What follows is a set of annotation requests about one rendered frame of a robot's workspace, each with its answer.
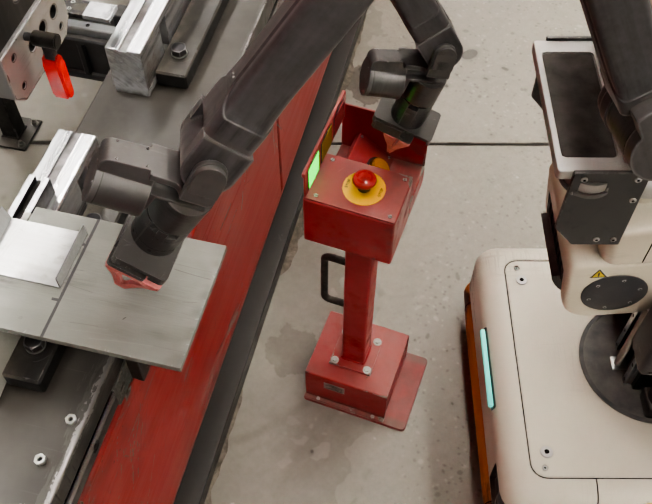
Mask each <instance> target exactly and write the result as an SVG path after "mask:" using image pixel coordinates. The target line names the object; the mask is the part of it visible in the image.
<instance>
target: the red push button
mask: <svg viewBox="0 0 652 504"><path fill-rule="evenodd" d="M352 181H353V184H354V185H355V186H356V187H357V188H358V191H359V192H361V193H367V192H369V191H370V189H371V188H373V187H374V186H375V185H376V182H377V178H376V175H375V174H374V173H373V172H372V171H370V170H365V169H364V170H359V171H357V172H356V173H355V174H354V176H353V178H352Z"/></svg>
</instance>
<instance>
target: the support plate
mask: <svg viewBox="0 0 652 504"><path fill-rule="evenodd" d="M29 221H30V222H35V223H40V224H44V225H49V226H54V227H59V228H64V229H68V230H73V231H78V232H79V230H80V228H81V226H82V224H84V226H85V229H86V231H87V234H88V235H87V237H86V239H85V241H84V243H85V244H86V241H87V239H88V237H89V235H90V233H91V231H92V229H93V227H94V225H95V223H96V221H97V219H93V218H88V217H84V216H79V215H74V214H69V213H64V212H59V211H54V210H49V209H45V208H40V207H36V208H35V210H34V211H33V213H32V215H31V217H30V219H29ZM122 226H123V224H118V223H113V222H108V221H103V220H100V222H99V224H98V226H97V228H96V230H95V232H94V234H93V236H92V238H91V240H90V242H89V244H88V246H87V248H86V250H85V252H84V254H83V256H82V258H81V260H80V262H79V264H78V267H77V269H76V271H75V273H74V275H73V277H72V279H71V281H70V283H69V285H68V287H67V289H66V291H65V293H64V295H63V297H62V299H61V301H60V303H59V305H58V307H57V309H56V311H55V313H54V316H53V318H52V320H51V322H50V324H49V326H48V328H47V330H46V332H45V334H44V336H43V337H40V335H41V333H42V331H43V329H44V327H45V325H46V323H47V321H48V319H49V317H50V315H51V313H52V311H53V309H54V306H55V304H56V302H57V301H53V300H51V299H52V297H54V298H59V296H60V294H61V292H62V290H63V288H64V286H65V284H66V282H67V280H68V278H69V276H70V274H71V272H72V270H73V268H74V266H75V264H76V262H77V260H78V258H79V256H80V254H81V252H82V250H83V248H84V246H82V247H81V249H80V251H79V253H78V255H77V257H76V259H75V261H74V263H73V265H72V267H71V269H70V271H69V273H68V275H67V277H66V279H65V281H64V283H63V285H62V287H61V288H57V287H52V286H47V285H43V284H38V283H34V282H29V281H25V280H20V279H15V278H11V277H6V276H2V275H0V331H2V332H7V333H11V334H16V335H20V336H24V337H29V338H33V339H38V340H42V341H47V342H51V343H55V344H60V345H64V346H69V347H73V348H77V349H82V350H86V351H91V352H95V353H99V354H104V355H108V356H113V357H117V358H121V359H126V360H130V361H135V362H139V363H143V364H148V365H152V366H157V367H161V368H166V369H170V370H174V371H179V372H181V371H182V369H183V366H184V363H185V361H186V358H187V355H188V353H189V350H190V347H191V345H192V342H193V340H194V337H195V334H196V332H197V329H198V326H199V324H200V321H201V318H202V316H203V313H204V310H205V308H206V305H207V302H208V300H209V297H210V295H211V292H212V289H213V287H214V284H215V281H216V279H217V276H218V273H219V271H220V268H221V265H222V263H223V260H224V257H225V255H226V252H227V246H225V245H220V244H215V243H211V242H206V241H201V240H196V239H191V238H185V239H184V242H183V244H182V247H181V249H180V252H179V254H178V256H177V259H176V261H175V263H174V265H173V268H172V270H171V273H170V275H169V277H168V279H167V281H166V282H165V283H164V284H163V285H162V287H161V288H160V289H159V290H158V291H153V290H148V289H144V288H127V289H124V288H122V287H120V286H118V285H116V284H115V283H114V280H113V277H112V274H111V272H110V271H109V270H108V269H107V268H106V266H105V262H106V260H107V258H108V256H109V253H110V251H111V250H112V248H113V246H114V244H115V242H116V239H117V237H118V235H119V233H120V231H121V229H122Z"/></svg>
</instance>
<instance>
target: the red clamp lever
mask: <svg viewBox="0 0 652 504"><path fill-rule="evenodd" d="M23 40H24V41H30V42H31V44H32V45H33V46H37V47H42V50H43V53H44V55H43V57H42V63H43V67H44V70H45V73H46V75H47V78H48V81H49V83H50V86H51V89H52V91H53V94H54V95H55V96H56V97H59V98H64V99H69V98H72V97H73V95H74V89H73V86H72V83H71V80H70V77H69V73H68V70H67V67H66V64H65V61H64V60H63V58H62V56H61V55H59V54H57V52H56V50H57V49H58V48H59V47H60V45H61V37H60V35H59V34H57V33H52V32H46V31H40V30H33V31H32V32H24V33H23Z"/></svg>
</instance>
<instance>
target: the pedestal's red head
mask: <svg viewBox="0 0 652 504"><path fill-rule="evenodd" d="M343 98H344V118H343V120H342V145H341V146H340V149H339V151H338V153H337V155H336V156H335V155H332V154H328V153H326V156H325V158H324V160H323V162H322V164H321V143H322V141H323V139H324V135H325V133H326V131H327V129H328V127H330V125H331V123H332V141H333V139H334V138H333V137H334V117H335V115H336V111H337V109H338V107H339V105H340V103H341V101H342V100H343ZM374 113H375V110H371V109H367V108H363V107H359V106H356V105H352V104H348V103H346V91H345V90H343V91H342V93H341V95H340V97H339V99H338V101H337V103H336V105H335V107H334V109H333V111H332V113H331V115H330V117H329V119H328V121H327V123H326V125H325V127H324V129H323V131H322V134H321V136H320V138H319V140H318V142H317V144H316V146H315V148H314V150H313V152H312V154H311V156H310V158H309V160H308V162H307V164H306V166H305V168H304V170H303V172H302V178H303V185H304V196H303V216H304V238H305V239H306V240H310V241H313V242H316V243H320V244H323V245H327V246H330V247H333V248H337V249H340V250H343V251H347V252H350V253H353V254H357V255H360V256H363V257H367V258H370V259H373V260H377V261H380V262H383V263H387V264H390V263H391V261H392V259H393V256H394V254H395V251H396V249H397V246H398V243H399V241H400V238H401V236H402V233H403V231H404V228H405V225H406V223H407V220H408V217H409V215H410V213H411V210H412V207H413V205H414V202H415V200H416V197H417V195H418V192H419V189H420V187H421V184H422V182H423V176H424V169H425V167H424V166H425V161H426V154H427V147H428V146H426V142H424V141H422V140H420V139H417V138H415V137H414V138H413V140H412V142H411V144H410V145H409V146H408V147H404V148H400V149H396V150H394V151H393V152H391V153H389V152H387V143H386V141H385V138H384V135H383V134H384V132H381V131H379V130H377V129H375V128H373V127H372V125H371V124H372V122H373V120H372V117H373V115H374ZM318 150H319V170H318V172H317V174H316V176H315V178H314V181H313V183H312V185H311V187H310V189H309V191H308V170H309V168H310V164H311V162H312V160H313V158H314V156H315V154H317V152H318ZM372 157H378V158H382V159H384V160H385V161H386V162H387V164H388V166H389V169H390V171H389V170H386V169H382V168H379V167H375V166H371V165H368V164H367V162H368V160H369V159H370V158H372ZM364 169H365V170H370V171H372V172H373V173H374V174H376V175H378V176H380V177H381V178H382V180H383V181H384V183H385V186H386V192H385V195H384V197H383V198H382V199H381V200H380V201H379V202H377V203H375V204H372V205H367V206H362V205H357V204H354V203H352V202H350V201H349V200H348V199H347V198H346V197H345V196H344V194H343V190H342V186H343V182H344V181H345V179H346V178H347V177H348V176H349V175H351V174H353V173H356V172H357V171H359V170H364Z"/></svg>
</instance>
